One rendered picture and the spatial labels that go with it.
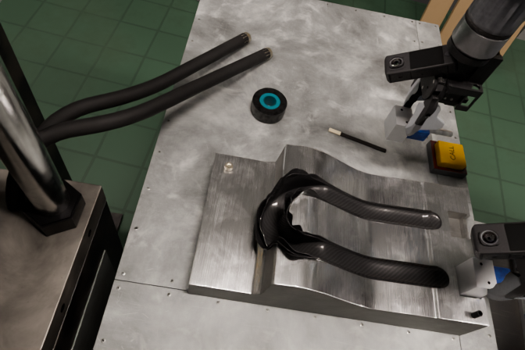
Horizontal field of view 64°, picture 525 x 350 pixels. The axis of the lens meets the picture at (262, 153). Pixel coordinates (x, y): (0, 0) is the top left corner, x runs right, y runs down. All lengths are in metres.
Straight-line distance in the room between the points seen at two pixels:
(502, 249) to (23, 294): 0.75
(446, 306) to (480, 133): 1.70
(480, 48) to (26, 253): 0.82
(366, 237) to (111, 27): 1.87
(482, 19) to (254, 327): 0.60
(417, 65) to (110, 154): 1.39
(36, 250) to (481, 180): 1.90
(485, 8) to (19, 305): 0.85
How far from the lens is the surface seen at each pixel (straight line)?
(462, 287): 0.82
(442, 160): 1.02
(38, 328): 0.83
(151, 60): 2.20
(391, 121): 0.88
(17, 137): 0.64
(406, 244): 0.82
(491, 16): 0.70
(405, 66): 0.77
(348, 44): 1.22
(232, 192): 0.80
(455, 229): 0.91
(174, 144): 0.92
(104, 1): 2.54
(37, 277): 0.85
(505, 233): 0.68
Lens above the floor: 1.57
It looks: 56 degrees down
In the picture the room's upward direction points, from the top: 16 degrees clockwise
